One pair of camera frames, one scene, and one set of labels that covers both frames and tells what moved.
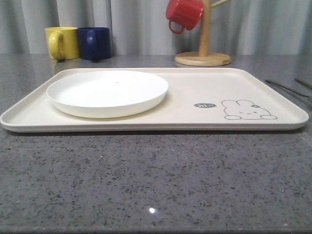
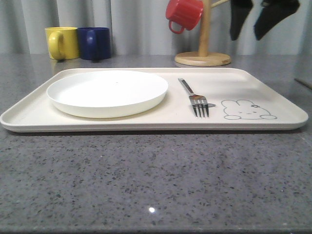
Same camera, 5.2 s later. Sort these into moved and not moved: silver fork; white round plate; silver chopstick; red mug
Moved: silver fork
Not moved: red mug; white round plate; silver chopstick
